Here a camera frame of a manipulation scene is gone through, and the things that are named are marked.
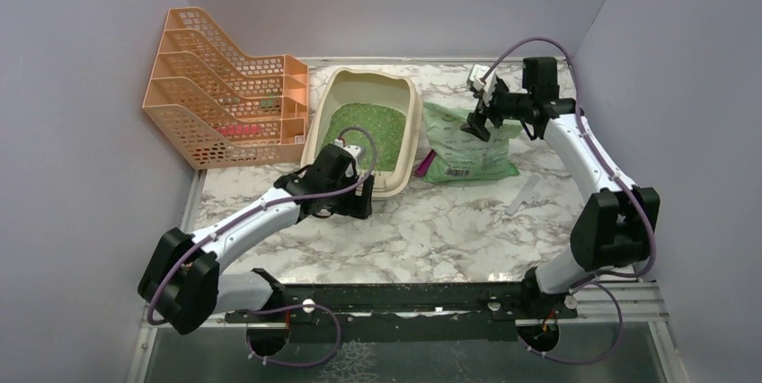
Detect green litter bag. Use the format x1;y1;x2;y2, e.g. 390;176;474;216
421;102;522;183

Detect beige plastic litter box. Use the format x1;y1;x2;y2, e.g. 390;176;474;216
301;67;423;200

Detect white bag sealing clip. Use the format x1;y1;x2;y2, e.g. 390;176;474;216
505;174;540;217

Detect purple plastic litter scoop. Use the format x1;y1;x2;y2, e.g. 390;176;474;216
413;149;437;178

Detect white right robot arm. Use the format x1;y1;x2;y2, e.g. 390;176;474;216
461;57;660;317

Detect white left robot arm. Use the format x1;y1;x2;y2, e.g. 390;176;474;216
137;138;376;334

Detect green litter pellets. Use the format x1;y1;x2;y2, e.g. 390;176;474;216
318;102;408;173

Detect orange mesh file rack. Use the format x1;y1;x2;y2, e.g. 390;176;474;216
142;7;310;170

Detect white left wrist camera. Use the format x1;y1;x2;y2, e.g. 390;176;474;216
333;138;365;177

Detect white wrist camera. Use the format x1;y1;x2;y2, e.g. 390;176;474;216
333;138;365;177
466;64;496;106

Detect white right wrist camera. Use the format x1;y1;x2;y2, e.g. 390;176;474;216
466;64;496;106

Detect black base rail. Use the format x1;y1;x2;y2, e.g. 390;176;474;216
225;281;577;343

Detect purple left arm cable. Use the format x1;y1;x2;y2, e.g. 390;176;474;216
146;126;380;369

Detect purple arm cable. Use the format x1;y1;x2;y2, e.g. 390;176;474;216
146;126;380;369
479;37;659;365

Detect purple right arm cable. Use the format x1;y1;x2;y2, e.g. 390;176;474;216
479;37;659;365

